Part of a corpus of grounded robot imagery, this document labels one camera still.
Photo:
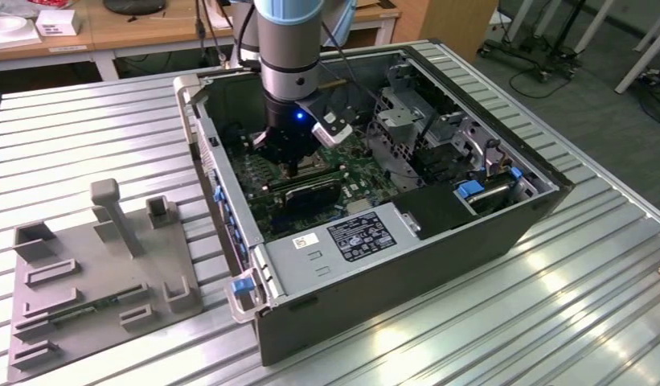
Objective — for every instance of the grey parts rack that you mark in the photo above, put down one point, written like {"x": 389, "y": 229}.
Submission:
{"x": 93, "y": 265}

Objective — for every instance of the green RAM stick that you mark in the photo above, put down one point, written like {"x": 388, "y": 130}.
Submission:
{"x": 85, "y": 309}

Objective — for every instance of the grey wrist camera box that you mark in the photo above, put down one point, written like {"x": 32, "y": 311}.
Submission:
{"x": 332, "y": 130}

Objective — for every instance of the blue card retainer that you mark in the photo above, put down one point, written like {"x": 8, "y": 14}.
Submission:
{"x": 216, "y": 195}

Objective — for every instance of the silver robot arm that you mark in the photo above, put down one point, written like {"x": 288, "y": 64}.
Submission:
{"x": 287, "y": 44}

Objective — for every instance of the wooden desk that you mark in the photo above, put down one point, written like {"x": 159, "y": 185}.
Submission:
{"x": 147, "y": 28}

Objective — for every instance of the white cardboard box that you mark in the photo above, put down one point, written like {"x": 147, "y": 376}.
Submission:
{"x": 56, "y": 22}

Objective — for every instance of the black round monitor base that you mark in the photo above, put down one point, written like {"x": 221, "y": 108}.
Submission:
{"x": 133, "y": 5}

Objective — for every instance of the black plastic shroud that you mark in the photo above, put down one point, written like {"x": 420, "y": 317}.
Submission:
{"x": 431, "y": 213}

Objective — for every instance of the green motherboard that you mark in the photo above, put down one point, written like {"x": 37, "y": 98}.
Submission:
{"x": 361, "y": 173}

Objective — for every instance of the black graphics card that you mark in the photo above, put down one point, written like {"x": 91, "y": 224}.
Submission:
{"x": 313, "y": 199}

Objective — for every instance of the white foam tray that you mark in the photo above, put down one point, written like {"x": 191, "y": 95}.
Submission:
{"x": 7, "y": 34}

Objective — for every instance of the wooden cabinet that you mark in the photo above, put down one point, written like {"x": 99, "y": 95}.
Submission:
{"x": 457, "y": 28}

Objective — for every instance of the black grey PC case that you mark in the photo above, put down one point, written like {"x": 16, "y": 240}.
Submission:
{"x": 388, "y": 305}

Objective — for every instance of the CPU socket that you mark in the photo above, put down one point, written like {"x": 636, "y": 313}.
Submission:
{"x": 316, "y": 171}

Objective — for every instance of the silver metal disk bay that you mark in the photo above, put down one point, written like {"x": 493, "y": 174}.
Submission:
{"x": 399, "y": 120}

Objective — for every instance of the grey power supply unit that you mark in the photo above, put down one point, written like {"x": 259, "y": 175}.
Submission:
{"x": 303, "y": 261}

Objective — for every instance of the black wheeled stand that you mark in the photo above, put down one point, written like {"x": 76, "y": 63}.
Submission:
{"x": 555, "y": 60}

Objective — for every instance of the blue case latch tab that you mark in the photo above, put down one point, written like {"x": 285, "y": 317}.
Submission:
{"x": 240, "y": 287}

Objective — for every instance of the white table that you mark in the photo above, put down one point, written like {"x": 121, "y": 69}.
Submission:
{"x": 647, "y": 60}

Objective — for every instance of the RAM slot black clips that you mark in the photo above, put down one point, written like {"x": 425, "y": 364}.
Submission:
{"x": 313, "y": 178}
{"x": 279, "y": 190}

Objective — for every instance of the RAM slot white clips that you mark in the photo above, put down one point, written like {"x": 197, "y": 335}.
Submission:
{"x": 303, "y": 183}

